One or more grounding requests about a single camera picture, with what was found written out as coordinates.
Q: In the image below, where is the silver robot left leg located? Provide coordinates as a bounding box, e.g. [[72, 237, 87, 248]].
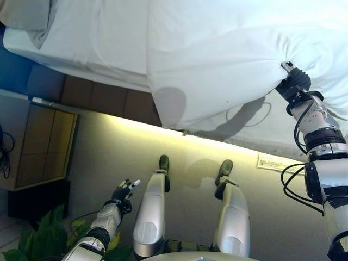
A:
[[132, 169, 171, 258]]

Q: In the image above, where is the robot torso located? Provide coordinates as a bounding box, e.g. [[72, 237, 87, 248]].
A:
[[146, 239, 260, 261]]

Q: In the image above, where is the white bed sheet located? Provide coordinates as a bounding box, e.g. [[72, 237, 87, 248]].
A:
[[3, 0, 153, 94]]

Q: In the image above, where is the silver robot right leg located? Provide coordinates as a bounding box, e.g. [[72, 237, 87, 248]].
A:
[[213, 181, 251, 258]]

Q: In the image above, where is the dark robot foot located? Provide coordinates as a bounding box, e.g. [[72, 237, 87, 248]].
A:
[[158, 154, 171, 173], [215, 159, 234, 186]]

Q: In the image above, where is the white duvet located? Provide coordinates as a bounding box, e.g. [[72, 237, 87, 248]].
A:
[[146, 0, 348, 134]]

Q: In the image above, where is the black cable bundle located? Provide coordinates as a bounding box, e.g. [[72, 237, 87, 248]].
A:
[[0, 124, 15, 181]]

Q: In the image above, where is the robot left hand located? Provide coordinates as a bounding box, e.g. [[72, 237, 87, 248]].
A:
[[112, 178, 142, 205]]

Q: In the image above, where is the white power adapter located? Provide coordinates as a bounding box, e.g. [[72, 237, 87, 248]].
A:
[[30, 96, 55, 107]]

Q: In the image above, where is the white paper sheet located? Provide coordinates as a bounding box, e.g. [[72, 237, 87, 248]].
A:
[[256, 151, 306, 172]]

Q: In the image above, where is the green leafy plant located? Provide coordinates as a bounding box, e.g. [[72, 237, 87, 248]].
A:
[[2, 203, 134, 261]]

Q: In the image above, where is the dark robot right foot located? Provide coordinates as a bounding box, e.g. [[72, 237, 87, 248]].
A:
[[215, 159, 234, 186]]

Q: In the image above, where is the wooden nightstand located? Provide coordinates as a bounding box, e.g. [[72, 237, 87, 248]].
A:
[[0, 89, 80, 191]]

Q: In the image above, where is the beige pillow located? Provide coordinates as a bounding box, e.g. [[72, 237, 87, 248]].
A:
[[0, 0, 60, 50]]

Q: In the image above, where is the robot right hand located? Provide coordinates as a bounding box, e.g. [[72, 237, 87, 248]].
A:
[[276, 61, 312, 102]]

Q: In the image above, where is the silver robot leg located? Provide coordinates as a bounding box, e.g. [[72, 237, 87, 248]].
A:
[[132, 169, 171, 258], [213, 181, 251, 258]]

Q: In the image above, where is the dark robot left foot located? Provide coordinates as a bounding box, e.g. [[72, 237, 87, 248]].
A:
[[158, 154, 171, 173]]

